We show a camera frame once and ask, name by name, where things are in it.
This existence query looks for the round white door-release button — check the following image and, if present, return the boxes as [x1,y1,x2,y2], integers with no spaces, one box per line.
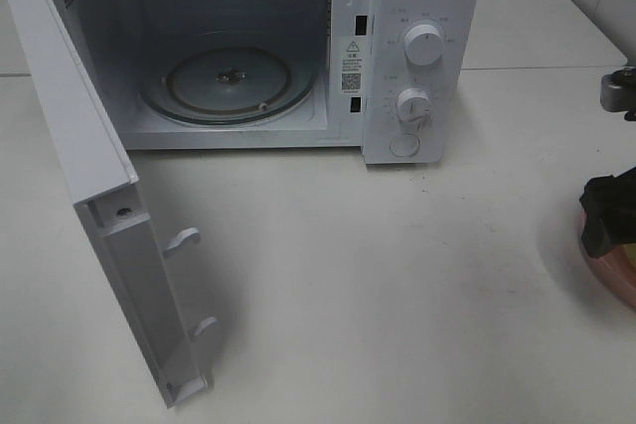
[390,134,420,157]

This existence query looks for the white microwave door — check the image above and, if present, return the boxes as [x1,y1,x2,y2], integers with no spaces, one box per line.
[8,0,208,407]

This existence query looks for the pink round plate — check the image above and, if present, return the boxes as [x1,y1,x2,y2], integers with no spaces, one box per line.
[579,206,635,311]

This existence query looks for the white warning label sticker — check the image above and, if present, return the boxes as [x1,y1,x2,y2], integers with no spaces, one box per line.
[336,36,370,96]

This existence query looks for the lower white microwave knob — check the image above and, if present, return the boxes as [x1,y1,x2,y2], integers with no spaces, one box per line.
[396,88,431,130]

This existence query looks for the white microwave knob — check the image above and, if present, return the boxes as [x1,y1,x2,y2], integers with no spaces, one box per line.
[403,19,445,67]
[396,88,431,130]

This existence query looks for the white microwave oven body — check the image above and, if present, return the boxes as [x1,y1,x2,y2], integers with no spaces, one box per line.
[78,0,476,164]

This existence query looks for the upper white microwave knob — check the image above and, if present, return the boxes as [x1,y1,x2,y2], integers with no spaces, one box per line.
[403,19,445,67]

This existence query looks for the black-sleeved right robot arm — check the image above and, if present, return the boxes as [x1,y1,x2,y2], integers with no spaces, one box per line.
[579,67,635,258]

